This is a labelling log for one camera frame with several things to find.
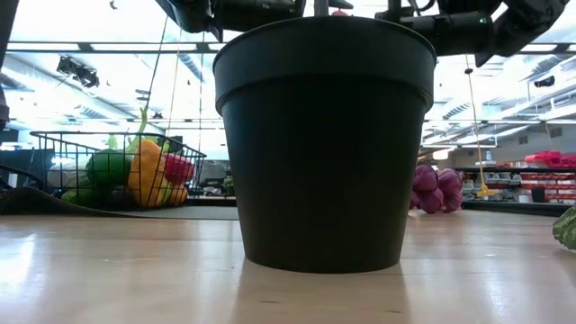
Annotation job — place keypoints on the shiny red pepper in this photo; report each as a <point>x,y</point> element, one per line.
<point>178,168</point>

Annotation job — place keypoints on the yellow bell pepper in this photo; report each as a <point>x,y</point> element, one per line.
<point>146,173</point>

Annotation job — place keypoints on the red and yellow pepper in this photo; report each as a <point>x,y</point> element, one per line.
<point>177,194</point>

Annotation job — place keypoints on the green lime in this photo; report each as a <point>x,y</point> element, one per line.
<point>108,168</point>

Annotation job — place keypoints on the dark purple eggplant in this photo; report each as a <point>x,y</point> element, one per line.
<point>119,199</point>

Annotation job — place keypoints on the green grape bunch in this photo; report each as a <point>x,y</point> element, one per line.
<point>566,229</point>

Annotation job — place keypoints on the green cucumber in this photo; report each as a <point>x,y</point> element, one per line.
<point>76,196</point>

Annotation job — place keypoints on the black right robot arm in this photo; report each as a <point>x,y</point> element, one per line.
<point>526,22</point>

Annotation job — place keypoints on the black ceiling-hung device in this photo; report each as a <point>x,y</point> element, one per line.
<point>544,82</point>
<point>76,72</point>

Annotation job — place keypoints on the black ceiling beam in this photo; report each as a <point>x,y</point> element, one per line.
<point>135,46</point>

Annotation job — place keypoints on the black pot with leafy plant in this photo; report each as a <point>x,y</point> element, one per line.
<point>324,157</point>

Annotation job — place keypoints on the shelf with red bins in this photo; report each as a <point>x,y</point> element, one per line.
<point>553,159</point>

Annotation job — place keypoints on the grey woven placemat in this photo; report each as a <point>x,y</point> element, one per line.
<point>45,202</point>

